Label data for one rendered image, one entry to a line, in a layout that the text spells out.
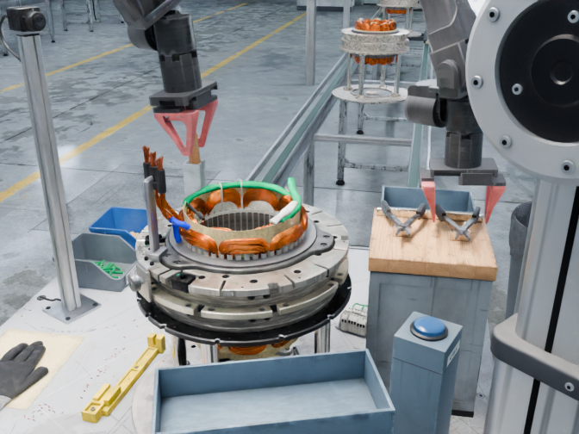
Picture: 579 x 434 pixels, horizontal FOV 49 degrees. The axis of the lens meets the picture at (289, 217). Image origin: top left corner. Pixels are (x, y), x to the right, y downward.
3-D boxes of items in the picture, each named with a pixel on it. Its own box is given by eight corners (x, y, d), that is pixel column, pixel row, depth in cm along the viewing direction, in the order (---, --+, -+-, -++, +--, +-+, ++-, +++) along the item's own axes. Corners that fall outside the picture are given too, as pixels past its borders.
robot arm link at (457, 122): (471, 96, 93) (493, 90, 96) (432, 91, 98) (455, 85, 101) (469, 142, 96) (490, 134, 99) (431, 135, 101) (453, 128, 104)
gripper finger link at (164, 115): (160, 159, 98) (149, 99, 94) (183, 145, 104) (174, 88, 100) (199, 161, 95) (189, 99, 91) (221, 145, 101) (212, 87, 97)
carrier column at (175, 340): (177, 370, 114) (168, 267, 105) (190, 372, 113) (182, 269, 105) (171, 379, 111) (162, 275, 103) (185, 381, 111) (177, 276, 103)
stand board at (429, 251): (373, 219, 116) (374, 206, 115) (482, 226, 113) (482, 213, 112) (367, 270, 98) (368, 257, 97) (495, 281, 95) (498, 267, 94)
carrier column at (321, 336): (314, 403, 106) (316, 294, 97) (328, 405, 105) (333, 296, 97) (311, 412, 104) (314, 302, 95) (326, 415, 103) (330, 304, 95)
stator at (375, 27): (357, 57, 320) (359, 15, 312) (401, 59, 313) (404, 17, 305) (345, 65, 302) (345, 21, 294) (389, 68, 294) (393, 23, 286)
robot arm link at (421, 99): (454, 62, 90) (489, 48, 95) (392, 57, 99) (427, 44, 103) (457, 142, 95) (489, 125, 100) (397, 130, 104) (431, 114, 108)
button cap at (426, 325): (408, 331, 84) (409, 325, 83) (420, 318, 87) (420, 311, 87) (438, 341, 82) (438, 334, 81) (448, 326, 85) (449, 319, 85)
